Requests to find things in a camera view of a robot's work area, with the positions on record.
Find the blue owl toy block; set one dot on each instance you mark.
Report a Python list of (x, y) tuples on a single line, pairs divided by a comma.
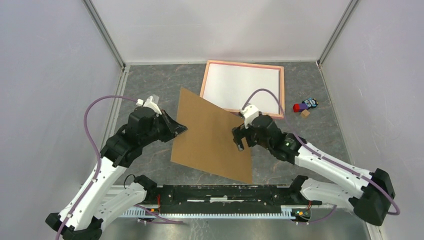
[(311, 103)]

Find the brown cardboard backing board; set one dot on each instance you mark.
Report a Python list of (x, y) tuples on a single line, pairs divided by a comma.
[(207, 144)]

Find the sea landscape photo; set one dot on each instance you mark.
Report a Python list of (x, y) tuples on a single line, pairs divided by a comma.
[(245, 86)]

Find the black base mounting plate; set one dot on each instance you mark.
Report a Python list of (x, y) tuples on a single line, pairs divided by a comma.
[(225, 199)]

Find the red purple toy block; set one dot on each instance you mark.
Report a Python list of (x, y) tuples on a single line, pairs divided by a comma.
[(299, 107)]

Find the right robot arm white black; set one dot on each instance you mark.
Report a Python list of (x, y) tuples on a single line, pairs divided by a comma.
[(368, 194)]

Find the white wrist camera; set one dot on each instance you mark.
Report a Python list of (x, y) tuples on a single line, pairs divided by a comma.
[(151, 102), (249, 113)]

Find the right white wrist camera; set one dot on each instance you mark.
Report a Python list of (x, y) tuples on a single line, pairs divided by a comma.
[(249, 113)]

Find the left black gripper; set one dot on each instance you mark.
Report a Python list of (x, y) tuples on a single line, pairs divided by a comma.
[(176, 128)]

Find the pink wooden picture frame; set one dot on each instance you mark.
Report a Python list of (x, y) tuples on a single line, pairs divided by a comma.
[(243, 89)]

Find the aluminium rail frame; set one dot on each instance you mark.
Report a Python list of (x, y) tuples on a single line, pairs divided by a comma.
[(369, 195)]

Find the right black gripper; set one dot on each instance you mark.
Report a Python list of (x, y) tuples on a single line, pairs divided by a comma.
[(238, 133)]

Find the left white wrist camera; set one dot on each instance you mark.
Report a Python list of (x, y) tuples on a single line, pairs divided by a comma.
[(151, 102)]

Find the small brown wooden cube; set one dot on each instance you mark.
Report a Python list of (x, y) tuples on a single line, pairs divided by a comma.
[(305, 113)]

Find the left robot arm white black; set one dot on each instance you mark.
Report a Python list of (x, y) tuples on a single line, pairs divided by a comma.
[(86, 216)]

